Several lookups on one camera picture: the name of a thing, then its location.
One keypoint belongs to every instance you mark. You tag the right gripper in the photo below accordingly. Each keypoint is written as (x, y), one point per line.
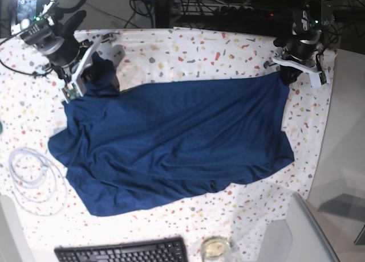
(72, 61)

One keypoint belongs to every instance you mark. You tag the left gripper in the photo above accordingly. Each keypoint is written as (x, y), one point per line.
(300, 54)

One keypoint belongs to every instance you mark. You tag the dark blue t-shirt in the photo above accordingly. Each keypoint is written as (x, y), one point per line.
(158, 143)

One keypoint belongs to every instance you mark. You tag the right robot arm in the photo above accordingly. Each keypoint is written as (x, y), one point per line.
(50, 29)

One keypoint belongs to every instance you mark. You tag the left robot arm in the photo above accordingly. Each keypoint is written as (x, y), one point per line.
(311, 17)

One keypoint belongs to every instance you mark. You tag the terrazzo patterned table cloth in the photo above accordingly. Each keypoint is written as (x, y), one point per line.
(48, 208)

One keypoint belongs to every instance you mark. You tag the grey monitor edge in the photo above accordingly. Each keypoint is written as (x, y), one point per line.
(309, 243)

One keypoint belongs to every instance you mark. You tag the clear glass jar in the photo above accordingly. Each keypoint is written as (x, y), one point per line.
(216, 249)

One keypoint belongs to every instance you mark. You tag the black computer keyboard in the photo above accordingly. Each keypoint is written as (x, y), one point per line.
(172, 249)

